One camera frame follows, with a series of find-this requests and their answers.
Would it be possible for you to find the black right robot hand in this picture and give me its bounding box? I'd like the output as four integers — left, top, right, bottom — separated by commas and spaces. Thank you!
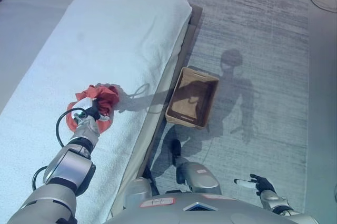
233, 174, 277, 196

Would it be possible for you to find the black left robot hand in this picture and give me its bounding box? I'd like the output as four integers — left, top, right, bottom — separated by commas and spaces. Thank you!
84, 98, 110, 123

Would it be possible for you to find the red cloth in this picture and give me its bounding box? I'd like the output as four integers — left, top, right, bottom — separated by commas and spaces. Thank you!
66, 84, 123, 134

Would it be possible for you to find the white terry bed blanket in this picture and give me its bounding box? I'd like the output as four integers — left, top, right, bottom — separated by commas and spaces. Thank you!
0, 0, 193, 224

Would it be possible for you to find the woven wicker basket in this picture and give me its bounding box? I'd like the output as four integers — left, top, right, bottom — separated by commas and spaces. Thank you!
165, 66, 220, 131

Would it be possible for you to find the beige bed sheet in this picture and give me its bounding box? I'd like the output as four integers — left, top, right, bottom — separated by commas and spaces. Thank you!
0, 0, 92, 116

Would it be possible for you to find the silver right robot leg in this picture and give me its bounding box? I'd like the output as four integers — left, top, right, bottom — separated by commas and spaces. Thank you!
175, 161, 222, 196

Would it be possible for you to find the silver robot leg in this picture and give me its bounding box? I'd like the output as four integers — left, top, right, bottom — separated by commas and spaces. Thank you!
175, 161, 222, 196
124, 177, 154, 204

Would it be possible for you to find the silver robot torso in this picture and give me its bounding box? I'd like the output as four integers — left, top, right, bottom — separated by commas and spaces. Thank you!
101, 193, 313, 224

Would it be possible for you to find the black right robot foot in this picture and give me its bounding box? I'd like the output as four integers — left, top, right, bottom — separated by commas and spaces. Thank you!
171, 139, 183, 167

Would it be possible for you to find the silver left robot leg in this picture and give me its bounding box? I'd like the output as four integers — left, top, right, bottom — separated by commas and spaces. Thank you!
124, 177, 154, 204

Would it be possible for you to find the grey floor rug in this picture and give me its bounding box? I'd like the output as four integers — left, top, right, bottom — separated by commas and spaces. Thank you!
146, 0, 311, 209

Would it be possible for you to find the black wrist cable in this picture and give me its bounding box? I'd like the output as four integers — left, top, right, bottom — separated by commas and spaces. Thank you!
55, 110, 80, 149

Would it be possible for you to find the brown bed frame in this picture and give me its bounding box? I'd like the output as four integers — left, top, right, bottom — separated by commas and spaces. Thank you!
110, 4, 204, 210

